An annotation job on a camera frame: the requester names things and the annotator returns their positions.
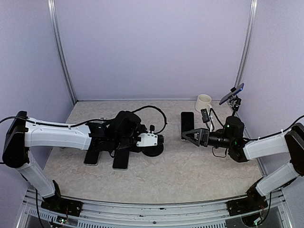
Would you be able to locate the black tripod stand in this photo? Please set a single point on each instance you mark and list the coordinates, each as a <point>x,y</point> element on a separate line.
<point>234,102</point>

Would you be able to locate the blue phone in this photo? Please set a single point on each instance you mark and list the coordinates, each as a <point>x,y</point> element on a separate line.
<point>233,92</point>

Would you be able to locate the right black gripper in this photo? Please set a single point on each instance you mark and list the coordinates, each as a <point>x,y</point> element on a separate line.
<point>201,136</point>

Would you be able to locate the right aluminium frame post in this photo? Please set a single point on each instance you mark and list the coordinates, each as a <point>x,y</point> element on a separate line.
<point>248,36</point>

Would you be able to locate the black phone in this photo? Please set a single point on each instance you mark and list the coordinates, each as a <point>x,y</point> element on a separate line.
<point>186,116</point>
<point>121,160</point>

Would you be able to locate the black round-base phone stand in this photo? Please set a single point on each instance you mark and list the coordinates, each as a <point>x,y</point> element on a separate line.
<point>154,151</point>

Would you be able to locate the white phone stand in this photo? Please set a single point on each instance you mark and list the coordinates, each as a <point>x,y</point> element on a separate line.
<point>179,129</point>

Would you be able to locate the aluminium frame post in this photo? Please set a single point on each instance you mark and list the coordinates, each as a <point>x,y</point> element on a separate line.
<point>248,36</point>
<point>55,26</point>

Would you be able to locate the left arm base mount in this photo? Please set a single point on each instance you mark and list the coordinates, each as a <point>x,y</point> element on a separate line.
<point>61,205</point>

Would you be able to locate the left aluminium frame post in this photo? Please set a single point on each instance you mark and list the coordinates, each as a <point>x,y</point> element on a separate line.
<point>55,26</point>

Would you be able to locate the front aluminium rail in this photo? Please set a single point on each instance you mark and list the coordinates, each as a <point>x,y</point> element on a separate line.
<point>101,214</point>

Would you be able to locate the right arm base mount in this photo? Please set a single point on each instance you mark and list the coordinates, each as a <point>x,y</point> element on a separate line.
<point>245,205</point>

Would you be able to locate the cream ceramic mug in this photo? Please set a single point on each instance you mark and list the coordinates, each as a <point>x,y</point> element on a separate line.
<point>203,102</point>

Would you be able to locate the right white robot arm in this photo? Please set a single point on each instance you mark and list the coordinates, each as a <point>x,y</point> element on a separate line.
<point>231,137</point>

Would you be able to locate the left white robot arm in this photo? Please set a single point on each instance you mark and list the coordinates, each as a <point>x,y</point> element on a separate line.
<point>124,131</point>

